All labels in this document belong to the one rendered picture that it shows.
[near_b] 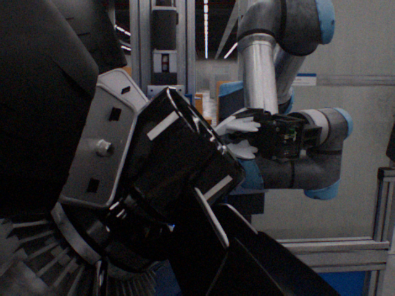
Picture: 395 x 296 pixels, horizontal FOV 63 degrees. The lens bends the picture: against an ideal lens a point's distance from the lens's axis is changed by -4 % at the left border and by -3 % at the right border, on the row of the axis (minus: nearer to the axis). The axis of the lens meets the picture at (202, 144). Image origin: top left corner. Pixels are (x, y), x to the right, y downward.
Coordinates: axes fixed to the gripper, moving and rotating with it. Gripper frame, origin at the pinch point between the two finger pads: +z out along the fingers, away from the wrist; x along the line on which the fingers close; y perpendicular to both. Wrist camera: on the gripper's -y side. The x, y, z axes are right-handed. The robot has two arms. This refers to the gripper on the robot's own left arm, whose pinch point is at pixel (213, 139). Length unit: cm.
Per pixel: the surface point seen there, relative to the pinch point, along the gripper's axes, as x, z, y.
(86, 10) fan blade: -17.5, 18.9, -3.9
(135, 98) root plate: -7.9, 17.0, 5.8
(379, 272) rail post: 40, -51, 13
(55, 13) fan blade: -15.1, 28.1, 16.3
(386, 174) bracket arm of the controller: 13, -51, 9
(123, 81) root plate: -9.6, 17.5, 4.0
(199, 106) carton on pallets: 141, -565, -708
